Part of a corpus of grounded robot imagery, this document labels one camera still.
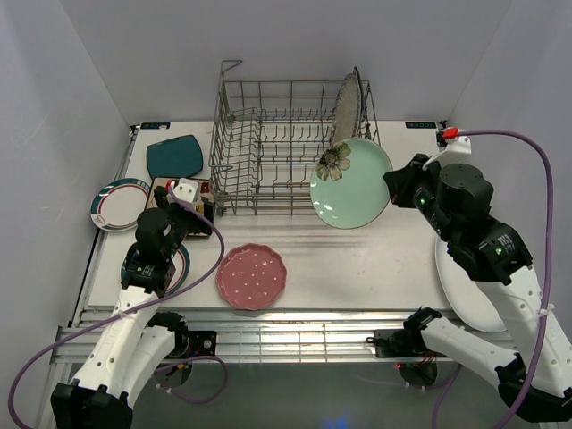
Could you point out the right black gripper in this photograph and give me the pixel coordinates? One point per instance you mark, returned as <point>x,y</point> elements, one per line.
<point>400,181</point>

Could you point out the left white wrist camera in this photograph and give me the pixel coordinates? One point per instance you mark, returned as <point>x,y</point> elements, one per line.
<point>183,189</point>

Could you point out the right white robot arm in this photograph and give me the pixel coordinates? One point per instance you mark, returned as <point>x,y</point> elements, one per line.
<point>535,377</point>

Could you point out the grey wire dish rack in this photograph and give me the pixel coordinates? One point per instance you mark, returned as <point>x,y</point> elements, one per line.
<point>268,136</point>

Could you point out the left logo sticker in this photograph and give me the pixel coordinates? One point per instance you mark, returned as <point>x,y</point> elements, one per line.
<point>155,126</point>

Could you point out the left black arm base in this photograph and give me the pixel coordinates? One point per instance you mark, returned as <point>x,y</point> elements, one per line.
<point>187,343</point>

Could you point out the round plate red teal rim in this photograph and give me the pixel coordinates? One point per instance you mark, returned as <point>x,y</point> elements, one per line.
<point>181,262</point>

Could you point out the speckled beige round plate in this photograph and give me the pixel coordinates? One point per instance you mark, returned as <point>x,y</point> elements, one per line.
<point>346,113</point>

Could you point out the mint green flower plate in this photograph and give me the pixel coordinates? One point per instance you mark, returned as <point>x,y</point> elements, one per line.
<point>347,187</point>

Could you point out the white oval platter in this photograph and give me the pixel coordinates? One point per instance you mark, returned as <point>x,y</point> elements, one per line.
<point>470,305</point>

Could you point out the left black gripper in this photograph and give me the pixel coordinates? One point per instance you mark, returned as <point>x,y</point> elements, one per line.
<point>197,223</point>

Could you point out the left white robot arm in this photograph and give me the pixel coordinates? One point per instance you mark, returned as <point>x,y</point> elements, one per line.
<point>103,393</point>

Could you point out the logo sticker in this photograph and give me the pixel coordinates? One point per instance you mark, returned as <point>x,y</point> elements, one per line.
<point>155,126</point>
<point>418,125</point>

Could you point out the cream square flower plate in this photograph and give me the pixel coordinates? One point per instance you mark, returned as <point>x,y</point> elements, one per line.
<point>204,203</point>

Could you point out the black square floral plate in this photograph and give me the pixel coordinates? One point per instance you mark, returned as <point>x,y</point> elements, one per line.
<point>363,130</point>

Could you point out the pink dotted scalloped plate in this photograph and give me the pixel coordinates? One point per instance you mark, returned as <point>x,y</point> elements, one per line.
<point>251,277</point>

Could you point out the right logo sticker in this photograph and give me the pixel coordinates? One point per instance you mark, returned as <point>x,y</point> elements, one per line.
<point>418,125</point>

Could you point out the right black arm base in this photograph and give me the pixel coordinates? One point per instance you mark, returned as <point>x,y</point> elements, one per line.
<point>395,344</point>

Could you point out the teal square plate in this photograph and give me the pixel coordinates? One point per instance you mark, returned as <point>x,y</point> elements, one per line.
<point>179,157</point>

